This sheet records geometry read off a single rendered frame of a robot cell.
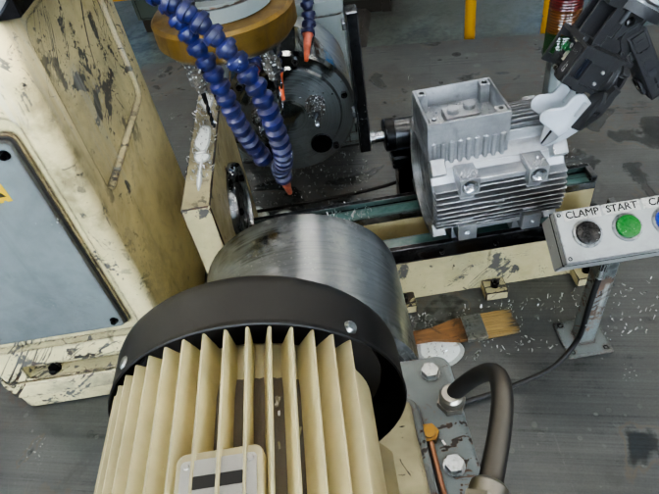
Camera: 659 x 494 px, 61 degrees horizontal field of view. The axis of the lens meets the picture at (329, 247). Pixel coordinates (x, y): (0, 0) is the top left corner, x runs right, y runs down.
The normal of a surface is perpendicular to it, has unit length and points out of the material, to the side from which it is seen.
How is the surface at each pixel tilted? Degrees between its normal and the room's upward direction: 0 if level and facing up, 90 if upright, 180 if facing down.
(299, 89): 90
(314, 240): 13
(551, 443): 0
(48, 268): 90
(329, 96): 90
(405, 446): 0
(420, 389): 0
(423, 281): 90
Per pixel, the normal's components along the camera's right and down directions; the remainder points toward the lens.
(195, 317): -0.29, -0.67
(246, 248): -0.53, -0.58
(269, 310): 0.15, -0.72
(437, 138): 0.11, 0.69
